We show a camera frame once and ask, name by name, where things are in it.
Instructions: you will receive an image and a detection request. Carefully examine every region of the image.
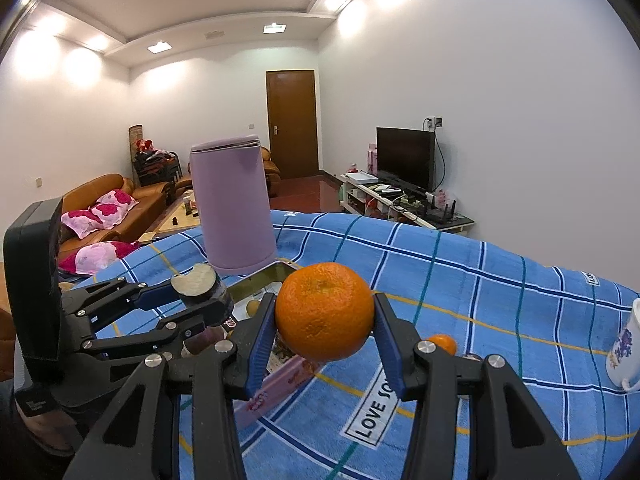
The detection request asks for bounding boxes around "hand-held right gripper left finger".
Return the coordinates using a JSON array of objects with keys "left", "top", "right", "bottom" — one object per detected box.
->
[{"left": 62, "top": 292, "right": 278, "bottom": 480}]

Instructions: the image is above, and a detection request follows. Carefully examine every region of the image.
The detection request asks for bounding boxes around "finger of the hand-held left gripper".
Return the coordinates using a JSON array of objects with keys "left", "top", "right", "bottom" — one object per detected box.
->
[
  {"left": 80, "top": 305, "right": 236, "bottom": 361},
  {"left": 62, "top": 276, "right": 183, "bottom": 333}
]

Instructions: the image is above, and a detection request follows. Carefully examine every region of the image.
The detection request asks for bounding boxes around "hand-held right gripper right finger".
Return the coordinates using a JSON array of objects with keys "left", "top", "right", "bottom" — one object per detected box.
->
[{"left": 372, "top": 292, "right": 583, "bottom": 480}]

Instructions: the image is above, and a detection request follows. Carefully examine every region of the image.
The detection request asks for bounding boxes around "pink tin box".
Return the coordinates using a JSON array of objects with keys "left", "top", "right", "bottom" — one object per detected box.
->
[{"left": 182, "top": 260, "right": 323, "bottom": 433}]

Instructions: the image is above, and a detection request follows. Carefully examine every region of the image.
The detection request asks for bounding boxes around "dark fruit half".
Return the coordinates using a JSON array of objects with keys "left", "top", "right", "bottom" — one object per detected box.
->
[{"left": 170, "top": 262, "right": 235, "bottom": 323}]

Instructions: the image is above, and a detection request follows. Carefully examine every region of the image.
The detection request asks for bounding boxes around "orange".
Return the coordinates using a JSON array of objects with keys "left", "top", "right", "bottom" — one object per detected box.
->
[
  {"left": 427, "top": 334, "right": 458, "bottom": 358},
  {"left": 275, "top": 262, "right": 376, "bottom": 362}
]

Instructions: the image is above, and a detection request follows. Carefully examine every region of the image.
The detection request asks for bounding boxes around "person's left hand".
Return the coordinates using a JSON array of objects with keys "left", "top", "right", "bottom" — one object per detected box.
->
[{"left": 15, "top": 400, "right": 83, "bottom": 457}]

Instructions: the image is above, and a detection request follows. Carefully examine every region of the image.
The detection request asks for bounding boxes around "pink floral pillow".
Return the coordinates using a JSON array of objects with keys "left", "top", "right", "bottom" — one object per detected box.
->
[
  {"left": 60, "top": 210, "right": 103, "bottom": 240},
  {"left": 57, "top": 241, "right": 141, "bottom": 277},
  {"left": 90, "top": 189, "right": 140, "bottom": 231}
]

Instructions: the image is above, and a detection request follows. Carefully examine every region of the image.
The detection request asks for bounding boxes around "coffee table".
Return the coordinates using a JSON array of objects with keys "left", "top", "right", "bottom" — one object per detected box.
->
[{"left": 145, "top": 190, "right": 202, "bottom": 241}]

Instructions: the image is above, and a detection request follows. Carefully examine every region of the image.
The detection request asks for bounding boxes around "orange leather sofa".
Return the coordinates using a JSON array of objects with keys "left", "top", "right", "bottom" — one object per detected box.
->
[{"left": 59, "top": 173, "right": 168, "bottom": 266}]

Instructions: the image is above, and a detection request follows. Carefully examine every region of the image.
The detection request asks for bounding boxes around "purple cylindrical canister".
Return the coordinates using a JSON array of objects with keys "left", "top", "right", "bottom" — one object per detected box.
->
[{"left": 188, "top": 134, "right": 277, "bottom": 276}]

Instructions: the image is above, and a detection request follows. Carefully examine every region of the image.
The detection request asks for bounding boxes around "blue plaid blanket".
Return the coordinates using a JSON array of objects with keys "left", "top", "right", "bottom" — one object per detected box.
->
[{"left": 60, "top": 210, "right": 640, "bottom": 480}]

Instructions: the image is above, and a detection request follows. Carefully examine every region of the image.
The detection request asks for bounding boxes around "black clothes rack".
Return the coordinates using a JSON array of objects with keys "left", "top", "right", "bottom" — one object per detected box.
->
[{"left": 132, "top": 150, "right": 181, "bottom": 188}]

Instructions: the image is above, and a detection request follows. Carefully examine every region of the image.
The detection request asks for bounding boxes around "black router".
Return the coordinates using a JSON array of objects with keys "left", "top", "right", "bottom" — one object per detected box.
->
[{"left": 425, "top": 199, "right": 458, "bottom": 223}]

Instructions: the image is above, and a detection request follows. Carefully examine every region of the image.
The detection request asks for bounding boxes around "white television stand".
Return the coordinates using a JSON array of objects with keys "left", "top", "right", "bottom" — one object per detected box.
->
[{"left": 340, "top": 172, "right": 476, "bottom": 233}]

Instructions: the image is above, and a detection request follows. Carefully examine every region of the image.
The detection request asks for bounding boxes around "orange leather armchair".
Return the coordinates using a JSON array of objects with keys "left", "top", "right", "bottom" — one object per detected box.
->
[{"left": 260, "top": 146, "right": 282, "bottom": 196}]

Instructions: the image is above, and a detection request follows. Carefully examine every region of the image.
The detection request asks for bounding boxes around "black television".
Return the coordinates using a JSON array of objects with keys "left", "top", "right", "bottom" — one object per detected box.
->
[{"left": 376, "top": 126, "right": 438, "bottom": 193}]

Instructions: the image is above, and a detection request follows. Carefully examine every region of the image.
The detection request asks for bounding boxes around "brown wooden door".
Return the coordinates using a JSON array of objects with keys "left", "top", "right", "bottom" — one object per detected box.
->
[{"left": 265, "top": 69, "right": 321, "bottom": 181}]

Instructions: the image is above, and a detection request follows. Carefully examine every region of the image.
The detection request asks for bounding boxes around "white floral pitcher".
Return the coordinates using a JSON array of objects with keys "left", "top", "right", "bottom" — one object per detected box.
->
[{"left": 605, "top": 297, "right": 640, "bottom": 395}]

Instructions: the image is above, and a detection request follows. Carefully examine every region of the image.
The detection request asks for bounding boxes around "black television cable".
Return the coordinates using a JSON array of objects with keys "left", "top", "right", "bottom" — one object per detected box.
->
[{"left": 434, "top": 127, "right": 447, "bottom": 193}]

